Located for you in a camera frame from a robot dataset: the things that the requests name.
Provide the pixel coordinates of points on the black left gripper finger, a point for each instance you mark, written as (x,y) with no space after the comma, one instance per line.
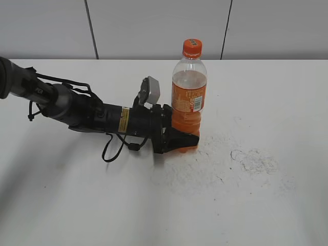
(174,139)

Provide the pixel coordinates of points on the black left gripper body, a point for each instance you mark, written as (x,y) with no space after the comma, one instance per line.
(154,123)

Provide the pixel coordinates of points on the orange drink plastic bottle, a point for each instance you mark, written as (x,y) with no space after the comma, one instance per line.
(189,83)

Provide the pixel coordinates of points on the orange bottle cap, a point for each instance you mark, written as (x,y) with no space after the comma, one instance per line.
(192,48)

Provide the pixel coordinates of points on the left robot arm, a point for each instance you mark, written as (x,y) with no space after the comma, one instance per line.
(76,105)

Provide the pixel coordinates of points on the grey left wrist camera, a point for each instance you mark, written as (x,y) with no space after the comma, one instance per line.
(149,91)

